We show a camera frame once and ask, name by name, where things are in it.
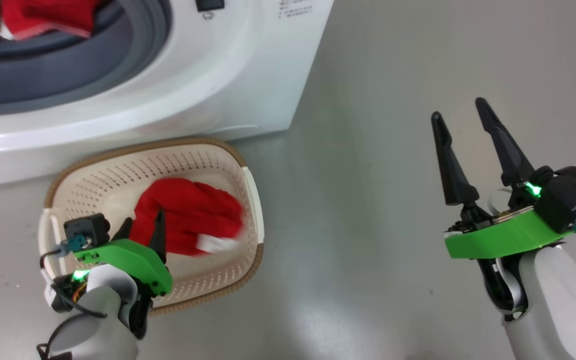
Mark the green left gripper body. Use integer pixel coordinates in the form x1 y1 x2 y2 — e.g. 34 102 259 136
73 239 174 296

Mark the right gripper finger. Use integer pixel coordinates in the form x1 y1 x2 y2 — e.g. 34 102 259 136
431 111 480 207
475 97 536 187

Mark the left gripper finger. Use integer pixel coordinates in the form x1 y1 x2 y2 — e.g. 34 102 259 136
148 209 168 266
110 217 134 241

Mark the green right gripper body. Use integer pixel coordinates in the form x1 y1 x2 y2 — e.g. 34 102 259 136
444 207 576 260

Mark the red garment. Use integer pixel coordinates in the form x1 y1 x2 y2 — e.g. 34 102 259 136
129 177 245 257
0 0 104 41

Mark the cream perforated laundry basket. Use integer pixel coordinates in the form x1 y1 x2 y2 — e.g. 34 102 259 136
38 137 265 317

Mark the grey rubber door seal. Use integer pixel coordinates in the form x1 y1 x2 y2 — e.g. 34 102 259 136
0 0 173 118

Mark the white front-load washing machine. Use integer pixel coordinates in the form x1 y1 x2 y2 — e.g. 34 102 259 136
0 0 335 190

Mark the printed instruction text label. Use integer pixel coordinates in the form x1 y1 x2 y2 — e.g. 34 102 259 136
278 0 314 19

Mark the teal-plug left camera cable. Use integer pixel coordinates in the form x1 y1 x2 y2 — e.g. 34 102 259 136
40 237 93 271

